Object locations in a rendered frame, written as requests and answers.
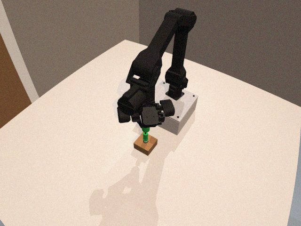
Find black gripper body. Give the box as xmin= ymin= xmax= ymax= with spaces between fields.
xmin=117 ymin=96 xmax=175 ymax=123

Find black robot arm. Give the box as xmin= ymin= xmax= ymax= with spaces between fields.
xmin=117 ymin=8 xmax=197 ymax=128

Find brown wooden block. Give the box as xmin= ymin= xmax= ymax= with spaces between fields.
xmin=133 ymin=132 xmax=158 ymax=156

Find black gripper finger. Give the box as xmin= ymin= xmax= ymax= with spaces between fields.
xmin=132 ymin=116 xmax=142 ymax=128

